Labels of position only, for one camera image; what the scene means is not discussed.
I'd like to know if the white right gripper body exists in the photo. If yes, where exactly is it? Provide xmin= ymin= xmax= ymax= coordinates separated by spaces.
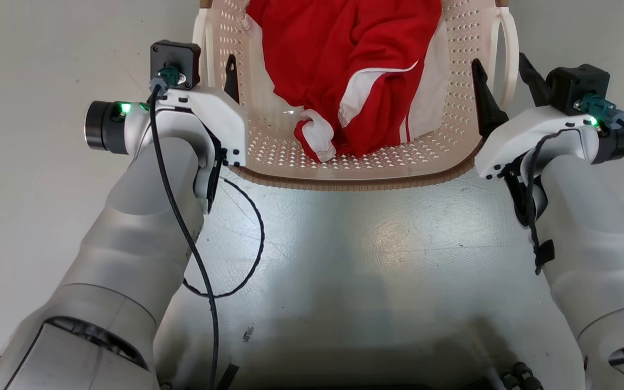
xmin=474 ymin=105 xmax=601 ymax=180

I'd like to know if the red and white garment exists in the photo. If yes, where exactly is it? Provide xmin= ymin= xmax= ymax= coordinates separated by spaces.
xmin=243 ymin=0 xmax=451 ymax=164

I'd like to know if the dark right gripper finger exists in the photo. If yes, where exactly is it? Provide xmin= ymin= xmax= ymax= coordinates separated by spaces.
xmin=518 ymin=52 xmax=555 ymax=107
xmin=471 ymin=58 xmax=509 ymax=138

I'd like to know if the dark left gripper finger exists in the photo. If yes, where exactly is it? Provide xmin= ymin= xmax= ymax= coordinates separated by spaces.
xmin=224 ymin=54 xmax=241 ymax=104

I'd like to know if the beige plastic laundry basket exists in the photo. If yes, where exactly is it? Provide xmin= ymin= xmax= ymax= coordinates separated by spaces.
xmin=192 ymin=0 xmax=520 ymax=192

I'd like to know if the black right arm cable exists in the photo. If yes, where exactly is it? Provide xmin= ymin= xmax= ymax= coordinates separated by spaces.
xmin=525 ymin=128 xmax=581 ymax=276

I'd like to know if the thin black looped cable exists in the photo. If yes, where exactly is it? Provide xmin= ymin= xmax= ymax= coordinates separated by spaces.
xmin=182 ymin=175 xmax=266 ymax=299

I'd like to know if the black left camera cable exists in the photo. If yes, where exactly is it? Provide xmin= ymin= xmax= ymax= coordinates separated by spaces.
xmin=148 ymin=76 xmax=220 ymax=390

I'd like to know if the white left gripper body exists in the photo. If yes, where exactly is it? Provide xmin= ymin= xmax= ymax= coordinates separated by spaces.
xmin=151 ymin=88 xmax=249 ymax=168

